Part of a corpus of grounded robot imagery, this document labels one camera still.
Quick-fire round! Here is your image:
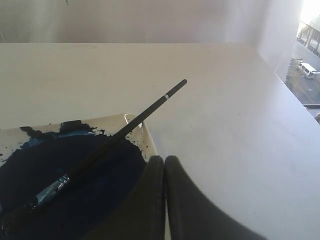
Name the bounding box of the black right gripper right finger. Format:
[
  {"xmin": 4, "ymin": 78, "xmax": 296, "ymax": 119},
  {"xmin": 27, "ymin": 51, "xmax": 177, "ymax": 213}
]
[{"xmin": 164, "ymin": 155, "xmax": 265, "ymax": 240}]

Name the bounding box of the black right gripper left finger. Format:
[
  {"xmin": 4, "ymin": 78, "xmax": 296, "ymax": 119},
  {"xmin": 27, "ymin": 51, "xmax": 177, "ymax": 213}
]
[{"xmin": 86, "ymin": 156, "xmax": 166, "ymax": 240}]

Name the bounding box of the black paintbrush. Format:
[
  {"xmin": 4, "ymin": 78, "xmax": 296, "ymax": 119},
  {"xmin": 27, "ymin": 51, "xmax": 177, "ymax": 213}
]
[{"xmin": 0, "ymin": 79, "xmax": 188, "ymax": 235}]

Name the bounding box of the white square paint dish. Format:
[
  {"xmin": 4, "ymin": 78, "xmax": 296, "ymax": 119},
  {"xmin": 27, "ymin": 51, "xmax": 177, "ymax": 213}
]
[{"xmin": 0, "ymin": 113, "xmax": 157, "ymax": 240}]

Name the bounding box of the white van outside window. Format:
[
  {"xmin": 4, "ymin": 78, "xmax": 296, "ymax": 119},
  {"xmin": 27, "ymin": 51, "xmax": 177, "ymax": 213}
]
[{"xmin": 298, "ymin": 62, "xmax": 320, "ymax": 79}]

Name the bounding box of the white backdrop cloth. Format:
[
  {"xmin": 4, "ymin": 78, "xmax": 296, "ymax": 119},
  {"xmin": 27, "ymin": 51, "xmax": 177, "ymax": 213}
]
[{"xmin": 0, "ymin": 0, "xmax": 303, "ymax": 77}]

